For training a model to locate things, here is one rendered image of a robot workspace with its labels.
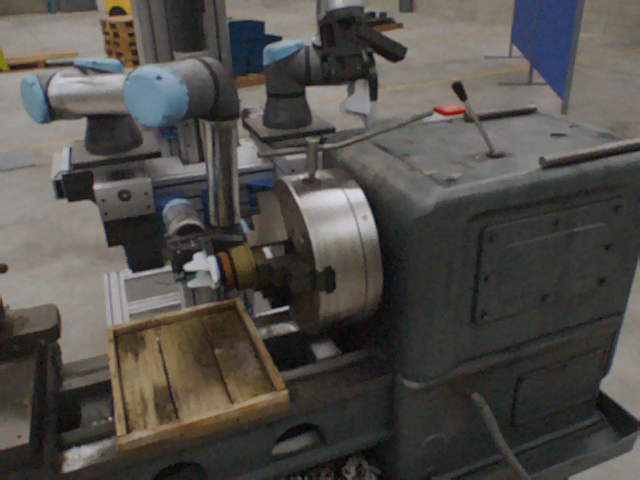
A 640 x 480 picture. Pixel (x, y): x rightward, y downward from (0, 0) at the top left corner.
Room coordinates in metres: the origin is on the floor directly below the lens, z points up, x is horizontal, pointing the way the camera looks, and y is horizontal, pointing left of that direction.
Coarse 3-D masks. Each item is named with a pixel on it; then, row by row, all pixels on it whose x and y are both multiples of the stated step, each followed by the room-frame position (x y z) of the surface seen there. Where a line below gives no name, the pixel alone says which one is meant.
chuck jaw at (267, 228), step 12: (264, 192) 1.05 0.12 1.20; (276, 192) 1.06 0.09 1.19; (264, 204) 1.04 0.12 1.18; (276, 204) 1.04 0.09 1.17; (252, 216) 1.02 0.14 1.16; (264, 216) 1.02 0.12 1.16; (276, 216) 1.03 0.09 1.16; (252, 228) 1.02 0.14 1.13; (264, 228) 1.00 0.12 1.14; (276, 228) 1.01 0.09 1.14; (252, 240) 0.98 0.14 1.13; (264, 240) 0.99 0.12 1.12; (276, 240) 0.99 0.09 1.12; (288, 240) 1.03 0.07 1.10
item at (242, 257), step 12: (228, 252) 0.97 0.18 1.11; (240, 252) 0.95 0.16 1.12; (252, 252) 0.96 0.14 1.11; (264, 252) 0.97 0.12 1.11; (228, 264) 0.93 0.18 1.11; (240, 264) 0.93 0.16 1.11; (252, 264) 0.93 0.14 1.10; (228, 276) 0.91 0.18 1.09; (240, 276) 0.92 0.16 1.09; (252, 276) 0.92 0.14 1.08; (228, 288) 0.91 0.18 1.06; (240, 288) 0.92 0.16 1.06; (252, 288) 0.95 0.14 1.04
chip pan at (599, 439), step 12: (600, 420) 1.07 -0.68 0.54; (600, 432) 1.03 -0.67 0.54; (612, 432) 1.03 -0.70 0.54; (576, 444) 1.00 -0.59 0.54; (588, 444) 0.99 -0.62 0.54; (600, 444) 0.99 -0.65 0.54; (540, 456) 0.96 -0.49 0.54; (552, 456) 0.96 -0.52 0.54; (564, 456) 0.96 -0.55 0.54; (504, 468) 0.93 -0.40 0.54; (528, 468) 0.93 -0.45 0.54; (540, 468) 0.93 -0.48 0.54
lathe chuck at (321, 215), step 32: (288, 192) 0.99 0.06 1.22; (320, 192) 0.96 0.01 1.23; (288, 224) 1.00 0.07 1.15; (320, 224) 0.90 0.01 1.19; (352, 224) 0.92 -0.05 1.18; (320, 256) 0.87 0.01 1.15; (352, 256) 0.88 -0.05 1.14; (352, 288) 0.87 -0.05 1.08; (320, 320) 0.86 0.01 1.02; (352, 320) 0.91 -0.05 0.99
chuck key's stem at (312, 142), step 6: (312, 138) 0.99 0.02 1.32; (312, 144) 0.98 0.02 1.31; (318, 144) 0.99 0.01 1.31; (312, 150) 0.98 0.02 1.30; (306, 156) 0.99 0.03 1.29; (312, 156) 0.98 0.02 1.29; (306, 162) 0.99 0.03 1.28; (312, 162) 0.98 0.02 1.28; (306, 168) 0.99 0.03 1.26; (312, 168) 0.98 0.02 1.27; (312, 174) 0.99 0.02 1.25; (312, 180) 0.99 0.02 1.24
